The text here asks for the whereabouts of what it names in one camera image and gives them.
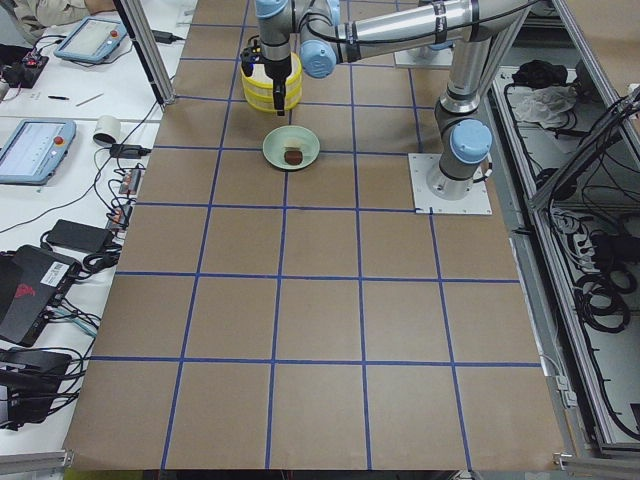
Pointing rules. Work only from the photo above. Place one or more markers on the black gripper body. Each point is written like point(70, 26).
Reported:
point(277, 70)

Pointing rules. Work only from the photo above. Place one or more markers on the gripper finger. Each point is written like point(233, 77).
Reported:
point(276, 95)
point(282, 99)

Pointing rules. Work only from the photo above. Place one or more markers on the yellow steamer layer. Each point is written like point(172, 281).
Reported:
point(264, 103)
point(259, 83)

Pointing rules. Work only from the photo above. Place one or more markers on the white bun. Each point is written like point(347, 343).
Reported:
point(291, 145)

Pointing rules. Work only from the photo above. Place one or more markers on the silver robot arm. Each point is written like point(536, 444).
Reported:
point(325, 42)

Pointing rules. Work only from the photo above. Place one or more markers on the light green plate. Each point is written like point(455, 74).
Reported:
point(273, 146)

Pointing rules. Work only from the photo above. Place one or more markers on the brown bun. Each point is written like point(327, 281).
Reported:
point(293, 157)

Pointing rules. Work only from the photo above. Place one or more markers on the small black adapter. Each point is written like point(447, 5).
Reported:
point(128, 151)

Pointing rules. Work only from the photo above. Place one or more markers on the white paper roll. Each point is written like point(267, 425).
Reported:
point(107, 131)

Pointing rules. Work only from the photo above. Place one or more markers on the far blue teach pendant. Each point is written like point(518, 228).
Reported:
point(92, 41)

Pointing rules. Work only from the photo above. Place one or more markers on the blue teach pendant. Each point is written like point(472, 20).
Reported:
point(34, 151)
point(92, 41)

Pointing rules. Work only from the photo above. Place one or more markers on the near blue teach pendant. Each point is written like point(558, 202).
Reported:
point(34, 151)

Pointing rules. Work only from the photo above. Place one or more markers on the black power adapter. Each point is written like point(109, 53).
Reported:
point(79, 237)

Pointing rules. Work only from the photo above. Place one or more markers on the black red computer box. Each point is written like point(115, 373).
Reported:
point(32, 279)

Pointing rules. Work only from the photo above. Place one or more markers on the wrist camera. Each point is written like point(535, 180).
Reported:
point(250, 56)

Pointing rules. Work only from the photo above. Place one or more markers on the aluminium frame post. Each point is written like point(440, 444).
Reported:
point(133, 17)

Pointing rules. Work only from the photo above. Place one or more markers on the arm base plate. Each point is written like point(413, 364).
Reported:
point(434, 193)
point(424, 57)

